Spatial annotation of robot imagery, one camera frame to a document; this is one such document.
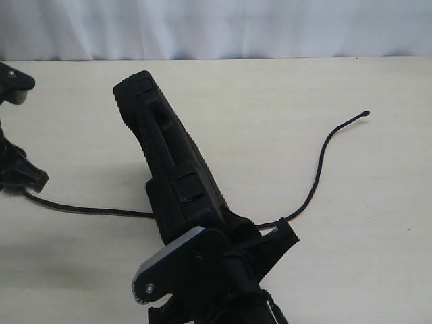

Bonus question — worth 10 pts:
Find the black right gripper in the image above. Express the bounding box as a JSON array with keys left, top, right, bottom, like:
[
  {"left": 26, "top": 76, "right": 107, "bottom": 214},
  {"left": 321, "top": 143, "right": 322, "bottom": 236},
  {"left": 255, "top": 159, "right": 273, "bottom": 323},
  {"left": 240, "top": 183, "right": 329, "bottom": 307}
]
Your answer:
[{"left": 148, "top": 207, "right": 300, "bottom": 323}]

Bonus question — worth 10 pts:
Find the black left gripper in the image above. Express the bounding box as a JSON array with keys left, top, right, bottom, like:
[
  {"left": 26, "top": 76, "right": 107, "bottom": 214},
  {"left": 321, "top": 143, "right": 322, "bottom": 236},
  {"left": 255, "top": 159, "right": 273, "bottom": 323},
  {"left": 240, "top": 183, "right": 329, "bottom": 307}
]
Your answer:
[{"left": 0, "top": 127, "right": 49, "bottom": 193}]

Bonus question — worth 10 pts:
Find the black plastic carrying case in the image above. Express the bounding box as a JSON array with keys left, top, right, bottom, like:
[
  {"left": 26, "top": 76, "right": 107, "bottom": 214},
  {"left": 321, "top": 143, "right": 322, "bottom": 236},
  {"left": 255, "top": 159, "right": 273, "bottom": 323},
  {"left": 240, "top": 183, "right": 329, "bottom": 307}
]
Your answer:
[{"left": 113, "top": 70, "right": 227, "bottom": 244}]

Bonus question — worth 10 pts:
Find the black braided rope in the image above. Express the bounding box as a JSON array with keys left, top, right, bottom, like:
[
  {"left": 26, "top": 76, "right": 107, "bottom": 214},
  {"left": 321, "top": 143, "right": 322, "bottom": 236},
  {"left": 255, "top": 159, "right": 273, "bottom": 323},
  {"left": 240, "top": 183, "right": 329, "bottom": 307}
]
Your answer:
[{"left": 20, "top": 109, "right": 371, "bottom": 230}]

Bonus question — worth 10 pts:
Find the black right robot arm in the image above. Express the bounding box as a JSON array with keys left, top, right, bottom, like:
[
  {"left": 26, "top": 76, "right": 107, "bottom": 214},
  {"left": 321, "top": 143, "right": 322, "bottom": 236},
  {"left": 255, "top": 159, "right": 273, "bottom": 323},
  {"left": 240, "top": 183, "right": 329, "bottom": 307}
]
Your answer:
[{"left": 148, "top": 209, "right": 299, "bottom": 323}]

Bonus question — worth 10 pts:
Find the white backdrop curtain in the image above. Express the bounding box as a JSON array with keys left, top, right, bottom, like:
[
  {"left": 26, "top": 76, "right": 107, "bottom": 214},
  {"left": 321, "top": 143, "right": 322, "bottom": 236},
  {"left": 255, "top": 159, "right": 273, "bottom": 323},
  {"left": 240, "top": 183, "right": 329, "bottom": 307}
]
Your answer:
[{"left": 1, "top": 1, "right": 431, "bottom": 61}]

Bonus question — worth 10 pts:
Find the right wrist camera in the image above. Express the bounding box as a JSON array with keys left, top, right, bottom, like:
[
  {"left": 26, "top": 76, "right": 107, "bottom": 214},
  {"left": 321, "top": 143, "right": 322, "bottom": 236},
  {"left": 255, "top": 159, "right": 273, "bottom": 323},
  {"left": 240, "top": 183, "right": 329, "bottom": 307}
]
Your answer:
[{"left": 131, "top": 226, "right": 233, "bottom": 304}]

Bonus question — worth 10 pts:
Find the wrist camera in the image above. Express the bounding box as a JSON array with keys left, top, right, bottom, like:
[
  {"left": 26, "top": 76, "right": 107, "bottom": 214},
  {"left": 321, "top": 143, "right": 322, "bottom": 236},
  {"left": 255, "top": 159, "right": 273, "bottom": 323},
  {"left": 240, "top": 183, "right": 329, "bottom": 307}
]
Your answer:
[
  {"left": 131, "top": 226, "right": 233, "bottom": 304},
  {"left": 1, "top": 63, "right": 35, "bottom": 105}
]

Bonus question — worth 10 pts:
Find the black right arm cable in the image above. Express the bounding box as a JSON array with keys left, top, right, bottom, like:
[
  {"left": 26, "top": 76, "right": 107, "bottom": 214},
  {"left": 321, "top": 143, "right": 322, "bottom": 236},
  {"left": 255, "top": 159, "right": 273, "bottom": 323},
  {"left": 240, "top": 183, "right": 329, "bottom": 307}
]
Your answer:
[{"left": 263, "top": 290, "right": 291, "bottom": 324}]

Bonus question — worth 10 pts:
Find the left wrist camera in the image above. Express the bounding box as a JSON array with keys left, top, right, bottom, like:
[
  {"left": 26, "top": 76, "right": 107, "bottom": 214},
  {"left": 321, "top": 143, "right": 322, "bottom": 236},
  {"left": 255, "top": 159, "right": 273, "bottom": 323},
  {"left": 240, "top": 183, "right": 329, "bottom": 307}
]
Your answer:
[{"left": 1, "top": 63, "right": 35, "bottom": 105}]

